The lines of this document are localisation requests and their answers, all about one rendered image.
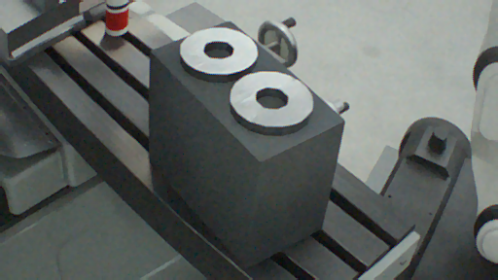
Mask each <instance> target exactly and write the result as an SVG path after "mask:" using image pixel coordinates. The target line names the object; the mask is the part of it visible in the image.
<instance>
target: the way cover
mask: <svg viewBox="0 0 498 280"><path fill-rule="evenodd" d="M4 96H5V97H4ZM9 96H10V97H9ZM3 97H4V98H3ZM9 99H10V100H9ZM11 102H13V103H14V104H12V103H11ZM15 103H16V104H15ZM22 110H24V112H26V113H24V112H22ZM13 113H14V114H13ZM0 115H2V116H1V117H0V139H1V140H0V155H1V156H3V157H7V158H11V159H23V158H27V157H30V156H35V155H37V154H41V153H43V152H45V151H47V150H50V149H53V148H56V147H61V146H62V144H61V143H60V141H59V140H58V139H57V138H56V136H54V135H53V133H51V132H50V130H49V129H48V128H47V126H46V125H45V124H44V123H43V122H42V121H41V119H39V118H38V116H37V115H36V114H35V113H34V112H33V110H32V109H31V108H30V106H28V104H27V103H26V102H25V100H24V101H23V99H22V98H21V96H20V95H19V94H18V92H17V91H16V89H15V88H14V87H13V86H12V84H10V83H9V82H8V80H6V78H5V77H4V75H2V73H1V71H0ZM12 116H13V117H12ZM4 119H5V120H4ZM12 120H13V121H14V122H13V121H12ZM25 122H26V123H25ZM35 124H37V125H35ZM13 125H14V126H13ZM42 128H43V129H42ZM33 131H34V132H33ZM47 131H48V132H47ZM6 134H7V135H6ZM36 136H37V137H36ZM40 136H43V137H40ZM11 139H12V140H11ZM46 140H48V141H51V143H49V142H47V141H46ZM26 142H27V143H26ZM28 143H29V144H28ZM37 144H38V145H37ZM3 149H4V150H3Z"/></svg>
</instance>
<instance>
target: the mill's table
mask: <svg viewBox="0 0 498 280"><path fill-rule="evenodd" d="M105 18H106V17H103V18H100V19H99V20H97V21H96V22H94V23H92V22H91V21H90V20H86V27H85V28H83V29H81V30H79V31H77V32H75V33H73V34H71V35H70V36H68V37H65V38H64V39H62V40H60V41H58V42H56V43H55V44H53V45H51V46H50V47H48V48H47V49H45V50H44V51H42V52H39V53H38V54H35V55H34V56H32V57H31V58H28V59H27V60H25V61H24V62H23V63H21V64H20V65H18V66H15V67H11V66H8V64H7V62H5V60H4V58H3V59H2V57H1V56H0V65H2V66H3V67H4V69H5V70H6V71H7V73H9V75H10V76H11V77H12V78H13V80H15V82H17V84H18V86H19V87H20V88H21V89H22V91H23V92H24V93H26V95H27V96H28V97H29V98H30V99H31V101H32V102H33V103H34V104H35V105H36V107H37V108H39V110H40V111H41V112H42V113H43V114H44V116H45V117H46V118H47V120H48V121H49V122H51V123H52V124H53V126H54V127H55V128H56V130H57V131H58V132H60V134H61V135H62V136H63V137H64V138H65V139H66V140H67V141H68V143H69V144H70V145H71V146H72V147H73V149H74V150H76V151H77V152H78V154H79V155H81V156H82V157H83V159H84V160H85V161H86V162H87V163H88V164H89V166H90V167H91V168H92V169H93V170H94V171H95V172H96V173H97V174H98V175H99V176H100V177H101V178H102V179H103V181H104V182H105V183H106V184H107V185H108V186H109V187H110V188H112V189H113V191H114V192H115V193H116V194H117V195H118V196H119V197H120V198H121V199H122V200H123V201H124V202H125V203H126V204H127V205H128V206H129V207H130V208H131V209H132V210H133V211H134V212H135V213H136V214H137V215H138V216H139V217H140V218H141V219H142V220H143V221H145V222H146V223H147V224H148V225H149V226H150V227H151V228H152V230H153V231H154V232H155V233H156V234H157V235H158V236H159V237H161V238H162V239H164V240H165V241H166V242H167V243H168V244H169V245H170V246H171V247H172V248H173V249H174V250H175V251H176V252H177V253H179V254H180V255H181V256H182V257H183V258H184V259H185V260H186V261H187V262H188V263H189V264H191V265H192V266H193V267H194V268H196V269H197V270H198V271H199V272H200V273H201V274H202V275H203V276H204V277H205V278H207V279H208V280H393V279H394V278H395V277H396V276H397V275H398V274H399V273H401V272H402V271H403V270H404V269H405V268H407V267H408V266H409V263H410V260H411V258H412V255H413V253H414V250H415V248H416V245H417V243H418V240H419V238H420V237H419V234H418V233H416V232H415V231H413V230H414V227H415V225H416V223H415V222H414V221H412V220H411V219H409V218H408V216H406V215H405V214H404V213H402V212H401V211H399V209H398V208H396V207H395V206H393V205H392V204H391V203H389V201H388V200H386V199H385V198H384V197H382V196H381V195H379V194H378V193H377V192H375V190H373V189H372V188H371V187H369V185H368V184H365V183H364V182H362V181H361V180H360V179H358V177H357V176H355V175H354V174H353V173H351V172H350V171H349V170H347V169H346V168H345V167H344V166H343V165H342V164H340V163H339V162H338V163H337V168H336V173H335V177H334V182H333V186H332V190H331V194H330V195H329V200H328V204H327V209H326V214H325V218H324V223H323V227H322V228H321V229H320V230H318V231H317V232H315V233H313V234H311V235H309V236H308V237H307V238H305V239H303V240H301V241H300V242H298V243H296V244H294V245H292V246H290V247H289V248H287V249H285V250H283V251H280V252H278V253H276V254H274V255H272V256H271V257H269V258H267V259H265V260H263V261H262V262H259V263H257V264H255V265H253V266H250V267H247V268H246V267H245V266H243V265H242V264H241V263H240V261H239V260H238V259H237V258H236V257H235V256H234V255H233V254H232V253H231V252H230V251H229V250H228V248H227V247H226V246H225V245H224V244H223V243H222V242H221V240H220V239H219V238H218V237H217V236H216V235H215V234H214V232H213V231H211V230H210V229H209V228H208V227H207V225H206V224H205V223H204V222H203V221H202V220H201V219H200V217H199V216H198V215H197V214H195V213H194V212H193V210H192V209H191V208H190V207H189V206H188V205H187V204H186V202H185V201H184V200H183V199H182V198H181V197H180V195H179V194H178V193H177V192H176V191H175V190H174V189H173V187H172V186H171V185H170V184H169V183H168V182H167V181H166V179H165V178H164V177H163V176H162V175H161V174H160V172H159V171H158V170H157V169H156V168H155V167H154V166H153V163H152V162H151V161H150V129H149V80H150V53H151V50H153V49H155V48H157V47H160V46H163V45H166V44H168V43H171V42H174V40H173V39H172V38H170V37H168V36H166V35H165V33H163V32H162V31H161V30H158V29H157V28H156V27H155V26H154V25H152V24H151V23H149V22H148V21H147V20H145V19H144V18H142V17H141V16H139V15H138V14H136V13H135V12H133V11H132V10H131V9H129V11H128V19H129V23H128V30H127V32H126V33H125V34H123V35H121V36H113V35H108V33H107V32H106V30H105V28H106V20H105Z"/></svg>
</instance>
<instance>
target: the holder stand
mask: <svg viewBox="0 0 498 280"><path fill-rule="evenodd" d="M344 128H345V119H344V118H343V117H342V116H341V115H339V114H338V113H337V112H336V111H335V110H334V109H333V108H331V107H330V106H329V105H328V104H327V103H326V102H325V101H324V99H322V98H321V97H320V96H319V95H318V94H317V93H316V92H314V91H313V90H312V89H311V88H310V87H309V86H307V85H306V84H305V83H304V82H303V81H302V80H301V79H300V78H298V77H297V76H296V75H295V74H294V73H293V72H292V71H290V70H289V69H288V68H287V67H286V66H284V65H283V64H281V63H280V62H279V61H278V60H277V59H276V58H275V57H273V56H272V55H271V54H270V53H269V52H268V51H267V50H265V49H264V48H263V47H262V46H261V45H260V44H259V43H257V42H256V41H254V40H253V39H252V38H251V37H249V36H248V35H247V34H246V33H245V32H244V31H243V30H241V29H240V28H239V27H238V26H237V25H235V24H234V23H232V22H231V21H226V22H223V23H220V24H218V25H215V26H212V27H210V28H207V29H204V30H200V31H197V32H195V33H194V34H192V35H189V36H187V37H185V38H182V39H179V40H176V41H174V42H171V43H168V44H166V45H163V46H160V47H157V48H155V49H153V50H151V53H150V80H149V129H150V161H151V162H152V163H153V166H154V167H155V168H156V169H157V170H158V171H159V172H160V174H161V175H162V176H163V177H164V178H165V179H166V181H167V182H168V183H169V184H170V185H171V186H172V187H173V189H174V190H175V191H176V192H177V193H178V194H179V195H180V197H181V198H182V199H183V200H184V201H185V202H186V204H187V205H188V206H189V207H190V208H191V209H192V210H193V212H194V213H195V214H197V215H198V216H199V217H200V219H201V220H202V221H203V222H204V223H205V224H206V225H207V227H208V228H209V229H210V230H211V231H213V232H214V234H215V235H216V236H217V237H218V238H219V239H220V240H221V242H222V243H223V244H224V245H225V246H226V247H227V248H228V250H229V251H230V252H231V253H232V254H233V255H234V256H235V257H236V258H237V259H238V260H239V261H240V263H241V264H242V265H243V266H245V267H246V268H247V267H250V266H253V265H255V264H257V263H260V262H262V261H263V260H265V259H267V258H269V257H271V256H272V255H274V254H276V253H278V252H280V251H283V250H285V249H287V248H289V247H290V246H292V245H294V244H296V243H298V242H300V241H301V240H303V239H305V238H307V237H308V236H309V235H311V234H313V233H315V232H317V231H318V230H320V229H321V228H322V227H323V223H324V218H325V214H326V209H327V204H328V200H329V195H330V194H331V190H332V186H333V182H334V177H335V173H336V168H337V163H338V155H339V150H340V145H341V141H342V136H343V132H344Z"/></svg>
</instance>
